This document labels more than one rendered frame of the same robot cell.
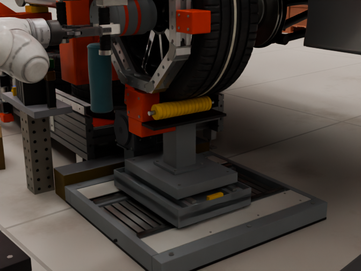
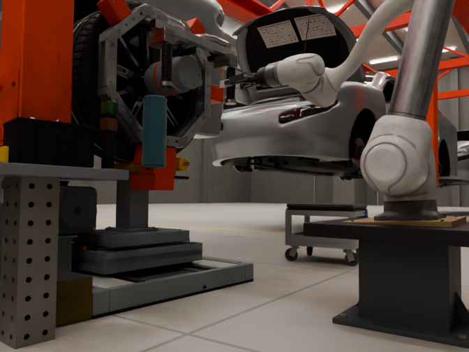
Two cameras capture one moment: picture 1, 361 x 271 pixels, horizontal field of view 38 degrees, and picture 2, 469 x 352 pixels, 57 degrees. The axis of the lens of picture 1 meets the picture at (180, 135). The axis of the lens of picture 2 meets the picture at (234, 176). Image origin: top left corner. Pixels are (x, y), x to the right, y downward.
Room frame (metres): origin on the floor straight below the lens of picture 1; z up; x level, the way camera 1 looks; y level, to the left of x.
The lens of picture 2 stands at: (2.12, 1.90, 0.38)
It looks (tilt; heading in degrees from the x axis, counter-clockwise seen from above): 3 degrees up; 255
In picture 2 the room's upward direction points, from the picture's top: 1 degrees clockwise
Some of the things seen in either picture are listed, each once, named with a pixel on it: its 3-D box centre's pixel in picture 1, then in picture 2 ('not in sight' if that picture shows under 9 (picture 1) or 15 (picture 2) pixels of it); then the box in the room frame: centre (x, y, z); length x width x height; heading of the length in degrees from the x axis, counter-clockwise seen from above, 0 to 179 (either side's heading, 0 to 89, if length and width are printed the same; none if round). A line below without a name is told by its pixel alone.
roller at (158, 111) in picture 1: (182, 107); (165, 165); (1.93, -0.01, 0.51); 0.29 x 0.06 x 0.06; 125
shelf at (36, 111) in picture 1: (35, 102); (43, 172); (2.32, 0.66, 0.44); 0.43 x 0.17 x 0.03; 35
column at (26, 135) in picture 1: (37, 147); (29, 258); (2.34, 0.67, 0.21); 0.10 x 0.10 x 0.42; 35
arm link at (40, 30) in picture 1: (36, 34); (276, 74); (1.57, 0.42, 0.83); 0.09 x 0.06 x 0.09; 35
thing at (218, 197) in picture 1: (179, 186); (131, 252); (2.06, 0.00, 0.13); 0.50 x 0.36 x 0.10; 35
